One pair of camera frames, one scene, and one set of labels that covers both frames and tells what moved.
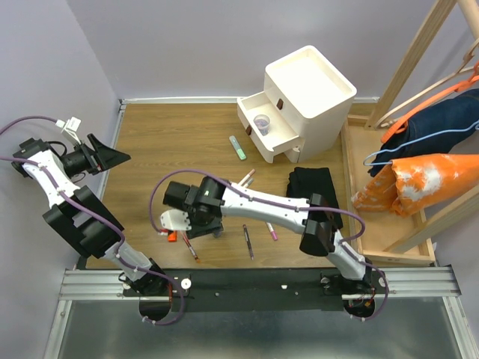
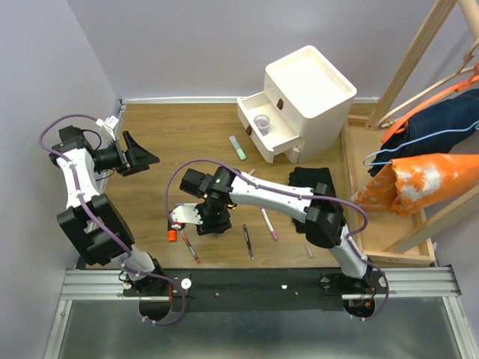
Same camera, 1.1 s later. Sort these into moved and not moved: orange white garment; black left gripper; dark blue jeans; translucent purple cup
Moved: black left gripper
Not moved: orange white garment; dark blue jeans; translucent purple cup
